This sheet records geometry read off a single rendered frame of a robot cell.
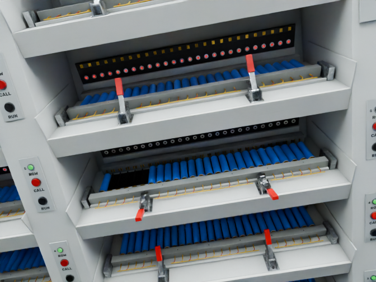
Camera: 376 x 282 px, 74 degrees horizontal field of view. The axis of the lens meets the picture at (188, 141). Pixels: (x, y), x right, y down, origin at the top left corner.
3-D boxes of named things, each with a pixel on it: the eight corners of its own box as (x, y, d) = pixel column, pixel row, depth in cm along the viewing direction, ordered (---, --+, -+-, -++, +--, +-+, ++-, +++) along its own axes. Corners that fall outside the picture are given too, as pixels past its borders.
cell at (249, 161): (248, 155, 66) (255, 171, 60) (241, 156, 66) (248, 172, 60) (248, 149, 65) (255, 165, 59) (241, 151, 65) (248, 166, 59)
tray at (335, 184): (348, 198, 55) (357, 165, 50) (82, 239, 57) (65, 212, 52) (306, 147, 72) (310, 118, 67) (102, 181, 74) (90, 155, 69)
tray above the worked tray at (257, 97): (347, 109, 50) (363, 36, 42) (56, 158, 52) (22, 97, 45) (302, 76, 67) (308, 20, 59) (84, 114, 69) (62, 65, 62)
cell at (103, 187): (112, 177, 67) (107, 194, 61) (106, 178, 67) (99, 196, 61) (110, 172, 66) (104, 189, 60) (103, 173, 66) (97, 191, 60)
